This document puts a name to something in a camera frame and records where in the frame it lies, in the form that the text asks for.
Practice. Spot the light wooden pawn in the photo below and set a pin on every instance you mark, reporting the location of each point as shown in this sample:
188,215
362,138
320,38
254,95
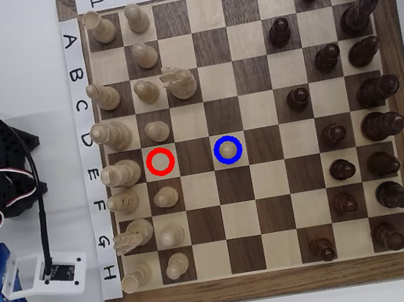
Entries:
177,265
157,131
227,150
172,235
146,56
147,92
137,19
166,196

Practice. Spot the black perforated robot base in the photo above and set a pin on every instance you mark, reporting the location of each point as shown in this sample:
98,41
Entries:
8,142

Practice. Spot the light wooden rook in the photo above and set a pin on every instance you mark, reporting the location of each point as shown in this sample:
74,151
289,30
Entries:
102,29
136,278

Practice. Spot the light wooden knight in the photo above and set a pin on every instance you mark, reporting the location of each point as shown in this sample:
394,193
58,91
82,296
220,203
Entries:
134,234
181,84

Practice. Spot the light wooden bishop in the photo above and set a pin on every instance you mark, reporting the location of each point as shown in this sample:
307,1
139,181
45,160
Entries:
106,96
125,203

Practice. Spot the white paper strip with letters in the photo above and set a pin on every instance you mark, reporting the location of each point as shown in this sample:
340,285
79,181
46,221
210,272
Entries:
87,157

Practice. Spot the light wooden king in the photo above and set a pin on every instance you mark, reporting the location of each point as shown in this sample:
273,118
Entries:
123,172

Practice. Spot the light wooden queen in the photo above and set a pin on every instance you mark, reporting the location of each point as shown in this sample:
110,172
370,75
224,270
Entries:
115,135

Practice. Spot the wooden chessboard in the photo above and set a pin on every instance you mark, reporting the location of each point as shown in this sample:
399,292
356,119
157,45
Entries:
288,284

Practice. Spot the dark wooden rook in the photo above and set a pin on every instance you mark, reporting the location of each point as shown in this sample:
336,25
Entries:
387,235

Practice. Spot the dark wooden bishop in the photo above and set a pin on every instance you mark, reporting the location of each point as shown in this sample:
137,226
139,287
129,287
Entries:
362,52
382,163

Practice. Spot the dark wooden knight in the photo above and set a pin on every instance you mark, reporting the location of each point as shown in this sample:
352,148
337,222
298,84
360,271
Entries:
393,193
354,16

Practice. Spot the dark wooden king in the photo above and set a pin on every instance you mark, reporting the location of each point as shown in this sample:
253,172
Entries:
381,125

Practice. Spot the dark wooden queen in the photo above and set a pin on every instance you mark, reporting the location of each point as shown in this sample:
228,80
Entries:
375,91

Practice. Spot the black camera circuit board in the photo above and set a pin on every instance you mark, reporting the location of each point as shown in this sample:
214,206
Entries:
65,273

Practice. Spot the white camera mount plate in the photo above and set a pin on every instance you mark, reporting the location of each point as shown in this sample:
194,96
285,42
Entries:
83,267

